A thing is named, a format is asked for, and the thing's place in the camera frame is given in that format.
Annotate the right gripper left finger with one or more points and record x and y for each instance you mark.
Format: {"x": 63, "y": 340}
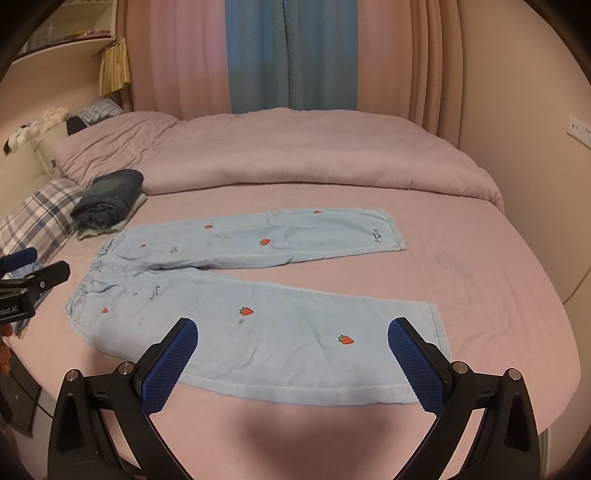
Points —
{"x": 81, "y": 446}

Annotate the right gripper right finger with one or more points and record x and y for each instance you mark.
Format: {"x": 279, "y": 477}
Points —
{"x": 506, "y": 445}

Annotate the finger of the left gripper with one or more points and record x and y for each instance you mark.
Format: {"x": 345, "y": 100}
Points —
{"x": 17, "y": 260}
{"x": 40, "y": 280}

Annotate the light blue strawberry pants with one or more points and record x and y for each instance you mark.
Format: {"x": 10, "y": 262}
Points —
{"x": 256, "y": 340}

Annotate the left hand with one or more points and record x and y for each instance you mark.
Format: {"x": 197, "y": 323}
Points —
{"x": 6, "y": 332}

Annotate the plaid pillow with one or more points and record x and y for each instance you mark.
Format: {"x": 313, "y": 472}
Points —
{"x": 43, "y": 221}

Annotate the folded dark blue jeans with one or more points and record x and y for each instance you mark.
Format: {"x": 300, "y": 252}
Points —
{"x": 108, "y": 200}

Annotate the white plush toy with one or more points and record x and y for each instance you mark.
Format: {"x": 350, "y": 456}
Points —
{"x": 50, "y": 118}

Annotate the blue checked pillow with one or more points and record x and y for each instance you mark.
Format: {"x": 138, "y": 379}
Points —
{"x": 92, "y": 114}

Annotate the yellow hanging tassel cloth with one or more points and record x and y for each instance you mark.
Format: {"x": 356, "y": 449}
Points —
{"x": 114, "y": 72}

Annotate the pink and blue curtain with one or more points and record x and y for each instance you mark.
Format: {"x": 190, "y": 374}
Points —
{"x": 195, "y": 58}

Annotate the pink folded duvet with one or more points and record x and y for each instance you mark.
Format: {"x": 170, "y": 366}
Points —
{"x": 271, "y": 147}

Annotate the white wall shelf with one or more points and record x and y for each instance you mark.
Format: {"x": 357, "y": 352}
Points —
{"x": 76, "y": 28}

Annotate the white wall power strip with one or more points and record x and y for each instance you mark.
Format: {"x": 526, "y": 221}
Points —
{"x": 579, "y": 131}

